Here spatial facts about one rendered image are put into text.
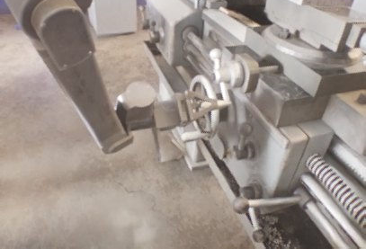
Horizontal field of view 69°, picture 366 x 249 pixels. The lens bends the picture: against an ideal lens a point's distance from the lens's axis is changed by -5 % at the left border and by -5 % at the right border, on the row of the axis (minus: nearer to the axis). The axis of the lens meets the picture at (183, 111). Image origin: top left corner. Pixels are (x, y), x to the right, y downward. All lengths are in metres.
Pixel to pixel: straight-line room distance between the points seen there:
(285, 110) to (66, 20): 0.51
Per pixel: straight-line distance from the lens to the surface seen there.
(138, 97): 0.53
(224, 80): 0.69
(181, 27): 1.37
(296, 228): 1.01
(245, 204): 0.66
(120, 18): 3.31
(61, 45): 0.26
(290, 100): 0.64
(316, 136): 0.69
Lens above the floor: 1.19
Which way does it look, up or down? 35 degrees down
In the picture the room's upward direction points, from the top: 4 degrees clockwise
